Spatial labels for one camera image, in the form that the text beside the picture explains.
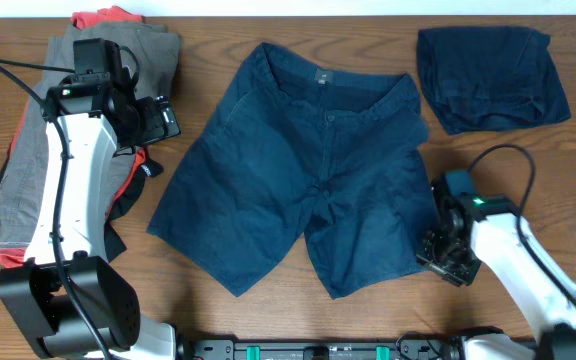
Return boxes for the grey folded shorts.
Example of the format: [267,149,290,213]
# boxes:
[0,22,181,252]

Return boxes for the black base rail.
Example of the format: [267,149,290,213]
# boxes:
[177,336,462,360]

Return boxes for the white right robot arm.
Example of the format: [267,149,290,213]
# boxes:
[416,170,576,359]

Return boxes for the folded dark navy garment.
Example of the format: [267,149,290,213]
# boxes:
[417,26,571,135]

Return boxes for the navy blue shorts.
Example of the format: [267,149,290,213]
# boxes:
[147,43,435,298]

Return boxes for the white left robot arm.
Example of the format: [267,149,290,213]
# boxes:
[0,85,177,359]

